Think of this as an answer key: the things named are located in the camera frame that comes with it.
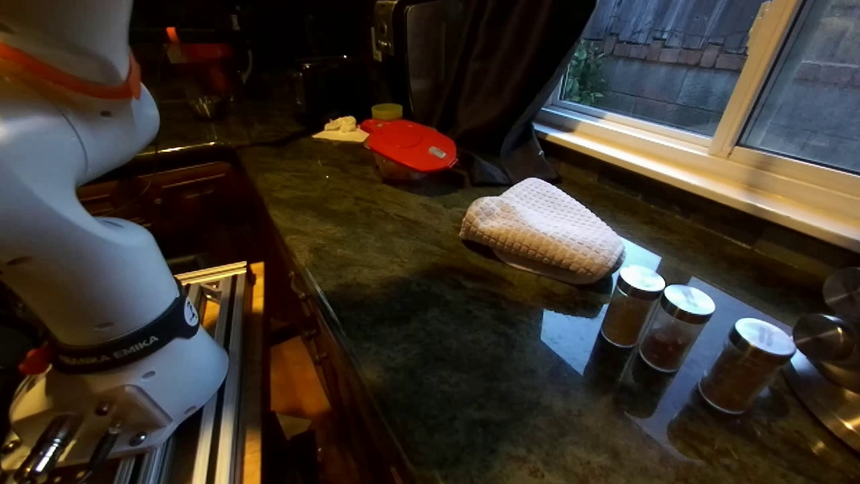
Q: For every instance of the spice jar with metal lid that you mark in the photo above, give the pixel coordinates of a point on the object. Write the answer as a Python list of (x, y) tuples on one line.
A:
[(633, 304), (675, 328), (744, 366)]

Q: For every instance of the white waffle dish cloth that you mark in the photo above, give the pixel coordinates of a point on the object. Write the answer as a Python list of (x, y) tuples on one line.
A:
[(546, 230)]

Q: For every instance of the container with red lid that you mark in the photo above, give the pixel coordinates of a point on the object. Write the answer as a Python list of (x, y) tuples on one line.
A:
[(413, 147)]

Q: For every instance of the small yellow-green cup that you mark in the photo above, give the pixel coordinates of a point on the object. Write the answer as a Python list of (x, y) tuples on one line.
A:
[(389, 112)]

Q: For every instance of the white window frame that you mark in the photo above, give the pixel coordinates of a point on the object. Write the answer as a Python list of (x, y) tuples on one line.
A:
[(753, 171)]

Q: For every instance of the aluminium extrusion mounting frame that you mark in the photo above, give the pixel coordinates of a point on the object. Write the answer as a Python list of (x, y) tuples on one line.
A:
[(230, 378)]

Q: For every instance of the round metal spice rack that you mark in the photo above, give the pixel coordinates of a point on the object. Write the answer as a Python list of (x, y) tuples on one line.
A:
[(830, 359)]

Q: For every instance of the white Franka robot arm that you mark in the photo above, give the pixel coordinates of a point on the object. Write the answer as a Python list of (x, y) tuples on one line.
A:
[(72, 223)]

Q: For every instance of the crumpled white cloth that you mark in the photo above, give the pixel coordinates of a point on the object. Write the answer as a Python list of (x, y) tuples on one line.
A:
[(342, 131)]

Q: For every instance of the dark curtain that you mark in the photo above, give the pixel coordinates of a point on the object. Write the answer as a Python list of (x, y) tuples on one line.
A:
[(488, 70)]

